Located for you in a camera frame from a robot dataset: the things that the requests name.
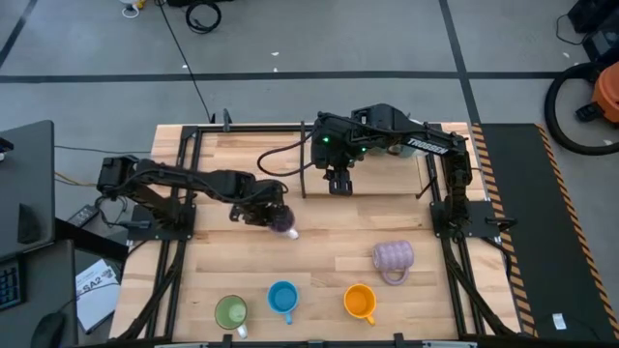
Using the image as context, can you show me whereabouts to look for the black metal table frame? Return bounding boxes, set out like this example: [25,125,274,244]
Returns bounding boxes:
[110,108,521,348]

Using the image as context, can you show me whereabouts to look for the white printed booklet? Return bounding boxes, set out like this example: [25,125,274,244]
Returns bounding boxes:
[74,258,122,334]

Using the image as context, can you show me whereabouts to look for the coiled black cable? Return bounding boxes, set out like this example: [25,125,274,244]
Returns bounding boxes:
[185,0,223,35]

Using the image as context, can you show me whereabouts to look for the black keyboard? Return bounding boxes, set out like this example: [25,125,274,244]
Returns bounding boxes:
[0,258,25,313]

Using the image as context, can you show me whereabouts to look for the smooth purple mug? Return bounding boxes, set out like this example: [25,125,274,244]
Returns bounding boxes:
[268,205,301,242]

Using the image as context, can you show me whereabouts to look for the black hazard-striped floor mat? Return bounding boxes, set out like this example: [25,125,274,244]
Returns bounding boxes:
[471,123,619,342]

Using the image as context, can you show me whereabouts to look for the green mug with white handle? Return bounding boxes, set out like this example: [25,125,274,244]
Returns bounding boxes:
[214,294,250,340]

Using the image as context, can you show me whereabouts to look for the long black floor cable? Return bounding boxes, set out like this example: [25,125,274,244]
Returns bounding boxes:
[155,0,217,123]

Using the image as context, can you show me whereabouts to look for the orange faceted mug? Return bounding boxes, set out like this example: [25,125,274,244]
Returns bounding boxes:
[342,283,378,327]

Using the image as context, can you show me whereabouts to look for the yellow floor cable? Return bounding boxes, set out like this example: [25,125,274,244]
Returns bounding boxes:
[53,171,101,189]

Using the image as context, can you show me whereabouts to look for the orange vacuum cleaner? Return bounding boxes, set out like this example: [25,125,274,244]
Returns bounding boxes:
[575,60,619,125]

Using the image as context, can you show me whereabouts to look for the wooden shelf with black frame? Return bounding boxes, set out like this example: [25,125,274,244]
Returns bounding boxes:
[298,113,436,200]

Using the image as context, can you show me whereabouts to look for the black computer mouse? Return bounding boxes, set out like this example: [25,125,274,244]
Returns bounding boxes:
[31,311,67,348]

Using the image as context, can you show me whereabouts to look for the lilac ribbed mug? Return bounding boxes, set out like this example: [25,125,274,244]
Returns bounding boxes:
[370,240,416,286]

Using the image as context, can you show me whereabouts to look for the black equipment case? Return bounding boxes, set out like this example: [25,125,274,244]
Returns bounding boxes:
[568,0,619,62]

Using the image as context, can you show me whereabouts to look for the grey desk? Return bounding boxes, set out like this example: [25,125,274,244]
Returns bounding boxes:
[0,119,78,348]

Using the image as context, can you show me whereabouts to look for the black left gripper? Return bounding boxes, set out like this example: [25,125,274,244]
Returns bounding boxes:
[229,179,294,229]

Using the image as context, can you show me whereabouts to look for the black vacuum hose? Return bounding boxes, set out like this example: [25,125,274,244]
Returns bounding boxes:
[544,61,619,157]

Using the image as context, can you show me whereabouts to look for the blue faceted mug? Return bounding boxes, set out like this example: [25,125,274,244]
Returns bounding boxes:
[267,280,301,326]

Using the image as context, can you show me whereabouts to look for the black power adapter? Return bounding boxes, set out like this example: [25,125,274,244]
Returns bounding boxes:
[66,203,101,228]

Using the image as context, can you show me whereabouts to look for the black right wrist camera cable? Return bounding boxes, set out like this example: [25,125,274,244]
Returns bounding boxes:
[255,129,318,178]

